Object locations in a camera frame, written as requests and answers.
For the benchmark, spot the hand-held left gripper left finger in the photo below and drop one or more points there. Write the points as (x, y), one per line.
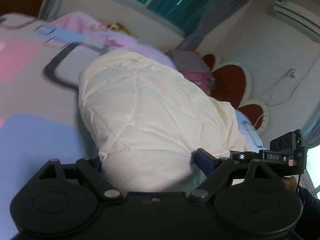
(98, 165)

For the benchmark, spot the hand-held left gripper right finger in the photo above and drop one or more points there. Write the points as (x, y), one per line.
(203, 161)

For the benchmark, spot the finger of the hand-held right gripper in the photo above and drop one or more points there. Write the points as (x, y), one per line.
(247, 155)

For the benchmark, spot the cream quilted comforter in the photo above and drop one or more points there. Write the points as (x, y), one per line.
(150, 110)

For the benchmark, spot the person's right forearm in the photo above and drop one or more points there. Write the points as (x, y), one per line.
(308, 205)

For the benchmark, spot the person's right hand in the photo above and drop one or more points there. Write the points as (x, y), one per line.
(290, 182)

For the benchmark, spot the bright side window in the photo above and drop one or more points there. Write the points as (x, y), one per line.
(313, 170)

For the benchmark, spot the red scalloped headboard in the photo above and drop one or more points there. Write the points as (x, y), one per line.
(230, 77)

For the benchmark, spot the purple pink pillow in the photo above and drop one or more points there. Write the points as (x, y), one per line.
(190, 62)

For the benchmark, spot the patterned bed sheet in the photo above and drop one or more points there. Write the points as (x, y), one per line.
(25, 80)

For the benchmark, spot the grey curtain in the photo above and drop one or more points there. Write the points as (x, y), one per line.
(212, 25)
(53, 0)

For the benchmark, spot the yellow printed cloth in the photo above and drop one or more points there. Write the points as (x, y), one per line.
(117, 27)

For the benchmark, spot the white air conditioner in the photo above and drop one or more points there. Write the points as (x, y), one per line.
(297, 15)

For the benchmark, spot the window with green shutters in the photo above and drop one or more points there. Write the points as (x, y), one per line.
(170, 2)

